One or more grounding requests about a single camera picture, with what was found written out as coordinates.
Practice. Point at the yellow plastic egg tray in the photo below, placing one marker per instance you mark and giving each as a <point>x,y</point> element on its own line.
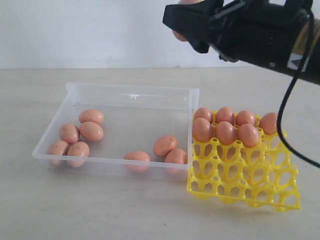
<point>259,176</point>

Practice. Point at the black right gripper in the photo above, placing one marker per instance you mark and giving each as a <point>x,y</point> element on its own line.
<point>257,32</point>

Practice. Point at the brown egg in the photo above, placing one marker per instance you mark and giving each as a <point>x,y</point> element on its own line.
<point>91,131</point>
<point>78,149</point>
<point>176,157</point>
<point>245,117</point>
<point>249,135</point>
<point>268,123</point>
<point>202,129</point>
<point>69,133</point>
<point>177,35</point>
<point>225,132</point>
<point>58,148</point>
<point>139,156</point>
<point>91,115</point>
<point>164,145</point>
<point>204,112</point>
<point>225,114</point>

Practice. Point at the clear plastic bin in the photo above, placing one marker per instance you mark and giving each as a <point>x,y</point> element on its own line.
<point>135,117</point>

